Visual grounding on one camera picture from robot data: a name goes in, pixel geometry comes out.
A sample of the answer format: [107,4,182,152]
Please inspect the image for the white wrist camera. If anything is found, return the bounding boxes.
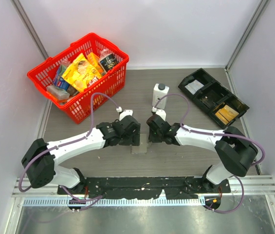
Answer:
[151,107,166,121]
[116,106,133,121]

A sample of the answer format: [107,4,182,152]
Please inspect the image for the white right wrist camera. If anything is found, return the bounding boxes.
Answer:
[151,107,166,121]

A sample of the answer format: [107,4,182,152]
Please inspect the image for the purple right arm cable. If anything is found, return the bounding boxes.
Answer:
[151,94,266,214]

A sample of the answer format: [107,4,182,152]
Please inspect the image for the black three-compartment card tray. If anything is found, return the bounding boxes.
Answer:
[178,68,249,129]

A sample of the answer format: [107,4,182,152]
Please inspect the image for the black VIP cards in tray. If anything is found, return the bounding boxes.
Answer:
[199,90,221,108]

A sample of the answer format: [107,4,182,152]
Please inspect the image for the orange snack packet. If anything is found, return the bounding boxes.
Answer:
[87,52,105,76]

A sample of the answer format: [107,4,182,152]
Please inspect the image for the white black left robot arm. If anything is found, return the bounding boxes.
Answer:
[21,115,141,194]

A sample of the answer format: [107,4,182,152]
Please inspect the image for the black labelled snack jar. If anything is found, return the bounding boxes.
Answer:
[99,54,119,73]

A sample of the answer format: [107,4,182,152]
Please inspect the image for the gold cards stack in tray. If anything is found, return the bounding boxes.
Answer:
[215,105,239,125]

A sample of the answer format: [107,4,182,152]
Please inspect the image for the silver cards in tray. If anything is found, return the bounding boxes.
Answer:
[185,80,204,95]

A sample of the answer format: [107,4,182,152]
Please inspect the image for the grey leather card holder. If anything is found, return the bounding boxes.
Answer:
[131,134,151,155]

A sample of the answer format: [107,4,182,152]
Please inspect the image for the red plastic shopping basket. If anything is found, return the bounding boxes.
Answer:
[27,33,129,124]

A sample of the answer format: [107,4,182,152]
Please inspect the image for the blue snack box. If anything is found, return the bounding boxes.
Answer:
[53,65,70,91]

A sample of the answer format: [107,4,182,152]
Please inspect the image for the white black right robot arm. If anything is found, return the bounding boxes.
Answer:
[147,114,258,193]

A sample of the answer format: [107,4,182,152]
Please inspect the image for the clear wrapped pale package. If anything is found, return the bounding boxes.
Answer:
[46,85,70,100]

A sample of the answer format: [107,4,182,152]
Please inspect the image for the white bottle grey cap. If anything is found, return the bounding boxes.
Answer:
[152,83,169,109]

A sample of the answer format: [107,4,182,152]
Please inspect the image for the white slotted cable duct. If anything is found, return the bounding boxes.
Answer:
[23,196,205,207]

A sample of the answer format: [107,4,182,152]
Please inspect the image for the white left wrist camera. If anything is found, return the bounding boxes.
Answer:
[116,106,133,121]

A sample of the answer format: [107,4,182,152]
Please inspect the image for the yellow classic chips bag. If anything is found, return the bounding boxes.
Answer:
[62,53,102,93]

